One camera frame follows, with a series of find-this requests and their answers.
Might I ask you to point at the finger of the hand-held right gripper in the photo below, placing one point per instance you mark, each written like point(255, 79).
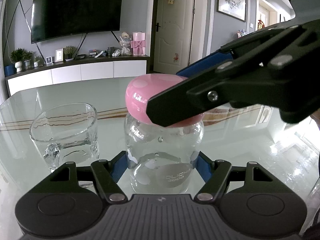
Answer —
point(205, 65)
point(175, 105)

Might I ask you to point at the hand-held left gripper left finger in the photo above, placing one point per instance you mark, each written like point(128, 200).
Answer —
point(117, 170)

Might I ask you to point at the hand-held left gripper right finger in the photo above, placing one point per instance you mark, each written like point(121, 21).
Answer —
point(203, 167)

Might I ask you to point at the pink bottle cap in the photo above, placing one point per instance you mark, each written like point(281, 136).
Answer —
point(140, 92)

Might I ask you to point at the clear glass bottle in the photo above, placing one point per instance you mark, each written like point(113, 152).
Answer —
point(162, 150)

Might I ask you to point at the clear glass cup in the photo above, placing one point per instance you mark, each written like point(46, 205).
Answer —
point(62, 135)

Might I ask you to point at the bear door sticker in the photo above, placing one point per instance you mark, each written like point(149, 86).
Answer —
point(176, 57)

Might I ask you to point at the cream door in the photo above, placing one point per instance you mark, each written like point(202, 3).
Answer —
point(175, 30)

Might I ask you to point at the pink gift box with bow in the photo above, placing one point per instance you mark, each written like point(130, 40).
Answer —
point(138, 43)

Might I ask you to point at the framed painting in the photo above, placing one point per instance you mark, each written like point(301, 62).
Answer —
point(231, 0)

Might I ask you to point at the small white object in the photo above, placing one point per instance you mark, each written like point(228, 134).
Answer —
point(117, 53)

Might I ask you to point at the doll bouquet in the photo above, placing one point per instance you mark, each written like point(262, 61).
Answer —
point(125, 43)

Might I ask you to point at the dark glass jar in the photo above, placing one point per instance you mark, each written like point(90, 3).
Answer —
point(111, 51)

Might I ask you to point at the white remote control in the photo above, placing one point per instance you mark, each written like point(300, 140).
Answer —
point(100, 54)

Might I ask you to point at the stack of books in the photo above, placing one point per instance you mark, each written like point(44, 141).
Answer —
point(92, 53)

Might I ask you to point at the white television cabinet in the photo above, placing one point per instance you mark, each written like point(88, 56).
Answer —
point(75, 72)

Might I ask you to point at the dark tray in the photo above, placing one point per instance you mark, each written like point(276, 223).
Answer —
point(80, 57)

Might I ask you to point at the green cactus plant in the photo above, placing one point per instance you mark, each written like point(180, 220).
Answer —
point(69, 52)

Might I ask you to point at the tiny potted plant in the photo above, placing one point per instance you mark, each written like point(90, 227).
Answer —
point(36, 62)

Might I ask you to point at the black television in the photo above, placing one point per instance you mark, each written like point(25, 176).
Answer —
point(75, 12)

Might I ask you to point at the small potted plant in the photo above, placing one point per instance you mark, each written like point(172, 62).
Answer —
point(28, 60)

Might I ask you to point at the blue box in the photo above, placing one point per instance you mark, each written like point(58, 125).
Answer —
point(10, 70)

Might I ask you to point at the potted plant in white pot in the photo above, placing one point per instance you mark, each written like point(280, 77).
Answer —
point(17, 55)

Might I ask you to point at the white tower air conditioner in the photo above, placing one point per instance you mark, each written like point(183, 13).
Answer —
point(3, 30)

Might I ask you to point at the red wall ornament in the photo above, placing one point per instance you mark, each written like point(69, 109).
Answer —
point(261, 25)

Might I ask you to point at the white photo frame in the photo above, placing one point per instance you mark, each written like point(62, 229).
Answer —
point(59, 55)

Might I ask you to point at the small dark photo frame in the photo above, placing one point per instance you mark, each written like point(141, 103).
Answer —
point(49, 60)

